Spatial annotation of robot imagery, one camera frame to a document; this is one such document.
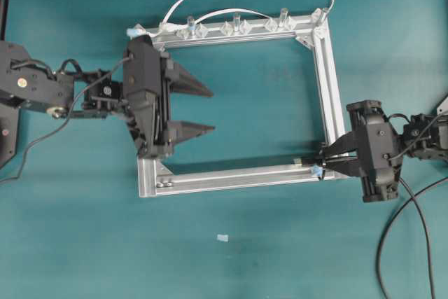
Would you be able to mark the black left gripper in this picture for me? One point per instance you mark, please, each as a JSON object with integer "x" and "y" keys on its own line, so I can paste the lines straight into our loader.
{"x": 146, "y": 98}

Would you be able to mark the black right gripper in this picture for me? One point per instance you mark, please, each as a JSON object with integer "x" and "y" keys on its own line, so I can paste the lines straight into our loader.
{"x": 375, "y": 142}

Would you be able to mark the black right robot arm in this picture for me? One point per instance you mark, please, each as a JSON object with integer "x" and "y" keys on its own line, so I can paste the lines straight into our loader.
{"x": 423, "y": 137}

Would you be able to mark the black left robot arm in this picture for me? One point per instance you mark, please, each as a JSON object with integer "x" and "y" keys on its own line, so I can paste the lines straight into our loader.
{"x": 68, "y": 91}

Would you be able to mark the blue tape under zip tie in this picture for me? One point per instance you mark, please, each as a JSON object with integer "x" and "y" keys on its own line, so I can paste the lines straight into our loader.
{"x": 317, "y": 171}

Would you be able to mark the blue tape piece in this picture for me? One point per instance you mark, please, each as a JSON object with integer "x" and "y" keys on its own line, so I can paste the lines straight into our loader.
{"x": 222, "y": 237}

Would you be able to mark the clear acrylic corner peg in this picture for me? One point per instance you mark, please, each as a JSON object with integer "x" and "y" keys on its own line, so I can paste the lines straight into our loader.
{"x": 319, "y": 16}

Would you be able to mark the square aluminium extrusion frame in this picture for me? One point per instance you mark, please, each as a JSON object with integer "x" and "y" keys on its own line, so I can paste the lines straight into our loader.
{"x": 156, "y": 180}

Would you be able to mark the blue tape on frame corner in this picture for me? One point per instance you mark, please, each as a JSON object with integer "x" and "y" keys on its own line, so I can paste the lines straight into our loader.
{"x": 133, "y": 33}

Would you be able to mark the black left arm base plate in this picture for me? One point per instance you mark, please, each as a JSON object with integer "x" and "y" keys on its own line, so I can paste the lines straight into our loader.
{"x": 10, "y": 118}

